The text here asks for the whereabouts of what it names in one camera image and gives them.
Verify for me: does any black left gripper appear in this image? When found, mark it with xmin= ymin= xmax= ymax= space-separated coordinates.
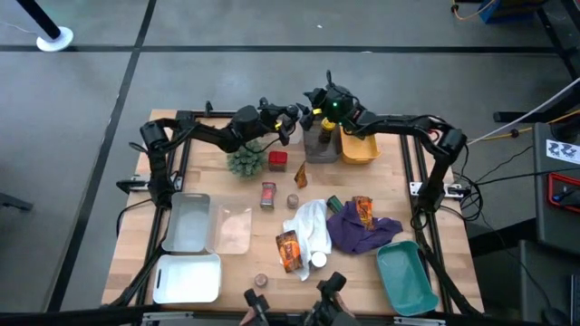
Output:
xmin=258 ymin=97 xmax=302 ymax=147

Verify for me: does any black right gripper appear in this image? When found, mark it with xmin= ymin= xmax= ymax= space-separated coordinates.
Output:
xmin=299 ymin=87 xmax=346 ymax=136

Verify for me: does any yellow-lid spice jar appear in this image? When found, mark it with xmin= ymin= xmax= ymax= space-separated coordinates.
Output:
xmin=318 ymin=117 xmax=338 ymax=145

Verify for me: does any red spice tin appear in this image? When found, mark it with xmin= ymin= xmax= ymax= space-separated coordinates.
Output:
xmin=259 ymin=181 xmax=278 ymax=211
xmin=267 ymin=150 xmax=289 ymax=173

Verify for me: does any small brown spice packet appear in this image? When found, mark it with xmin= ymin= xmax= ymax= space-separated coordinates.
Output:
xmin=293 ymin=161 xmax=309 ymax=190

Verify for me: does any dark green spice tin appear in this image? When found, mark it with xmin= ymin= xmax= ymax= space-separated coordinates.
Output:
xmin=325 ymin=195 xmax=345 ymax=215

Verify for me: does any white cloth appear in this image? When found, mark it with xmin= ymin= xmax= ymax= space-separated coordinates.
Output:
xmin=282 ymin=198 xmax=334 ymax=282

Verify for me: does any large orange spice packet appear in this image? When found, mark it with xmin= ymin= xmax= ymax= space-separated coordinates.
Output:
xmin=275 ymin=229 xmax=304 ymax=274

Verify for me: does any clear plastic bin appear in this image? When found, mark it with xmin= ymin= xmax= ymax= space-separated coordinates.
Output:
xmin=206 ymin=202 xmax=254 ymax=255
xmin=253 ymin=108 xmax=304 ymax=145

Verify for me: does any dark grey plastic bin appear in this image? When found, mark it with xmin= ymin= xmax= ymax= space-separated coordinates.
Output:
xmin=302 ymin=121 xmax=342 ymax=165

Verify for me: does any yellow plastic bin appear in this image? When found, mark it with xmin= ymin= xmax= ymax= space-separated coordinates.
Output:
xmin=339 ymin=126 xmax=382 ymax=166

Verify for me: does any green artificial succulent plant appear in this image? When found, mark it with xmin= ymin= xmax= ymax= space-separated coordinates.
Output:
xmin=226 ymin=139 xmax=268 ymax=178

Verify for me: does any purple cloth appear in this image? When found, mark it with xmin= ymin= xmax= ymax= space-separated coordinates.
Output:
xmin=325 ymin=200 xmax=404 ymax=255

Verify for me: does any teal plastic bin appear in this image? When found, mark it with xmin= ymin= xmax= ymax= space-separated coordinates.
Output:
xmin=374 ymin=239 xmax=440 ymax=317

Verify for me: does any white plastic bin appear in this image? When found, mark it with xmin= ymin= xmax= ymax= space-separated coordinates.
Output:
xmin=152 ymin=253 xmax=223 ymax=304

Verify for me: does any blue box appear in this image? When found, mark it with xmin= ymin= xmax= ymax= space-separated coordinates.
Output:
xmin=478 ymin=0 xmax=547 ymax=24

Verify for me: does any red-framed device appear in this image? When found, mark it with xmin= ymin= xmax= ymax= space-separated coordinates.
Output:
xmin=546 ymin=171 xmax=580 ymax=214

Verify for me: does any white printed sticker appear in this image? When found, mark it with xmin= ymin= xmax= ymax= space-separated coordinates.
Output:
xmin=546 ymin=139 xmax=580 ymax=165

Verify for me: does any black aluminium table frame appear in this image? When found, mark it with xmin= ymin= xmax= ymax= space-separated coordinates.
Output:
xmin=108 ymin=100 xmax=485 ymax=318

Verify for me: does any black teleoperation handle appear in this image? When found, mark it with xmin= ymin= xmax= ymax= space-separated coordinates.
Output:
xmin=243 ymin=288 xmax=273 ymax=326
xmin=302 ymin=271 xmax=359 ymax=326

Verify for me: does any yellow floor cable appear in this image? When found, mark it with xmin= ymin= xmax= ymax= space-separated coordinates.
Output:
xmin=446 ymin=108 xmax=580 ymax=145

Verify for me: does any orange cable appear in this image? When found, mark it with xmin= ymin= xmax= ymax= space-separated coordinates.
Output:
xmin=449 ymin=0 xmax=498 ymax=23

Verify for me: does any black desk frame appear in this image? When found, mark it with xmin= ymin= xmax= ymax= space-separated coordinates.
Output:
xmin=492 ymin=0 xmax=580 ymax=124

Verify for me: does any white cable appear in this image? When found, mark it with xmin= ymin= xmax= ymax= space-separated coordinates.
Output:
xmin=466 ymin=76 xmax=580 ymax=146

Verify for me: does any black cable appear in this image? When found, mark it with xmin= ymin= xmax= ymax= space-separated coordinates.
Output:
xmin=470 ymin=167 xmax=580 ymax=187

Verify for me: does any black post white base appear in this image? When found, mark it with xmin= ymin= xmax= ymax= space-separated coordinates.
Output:
xmin=15 ymin=0 xmax=74 ymax=53

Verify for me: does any black floor bracket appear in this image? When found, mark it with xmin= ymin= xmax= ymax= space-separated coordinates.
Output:
xmin=0 ymin=192 xmax=34 ymax=213

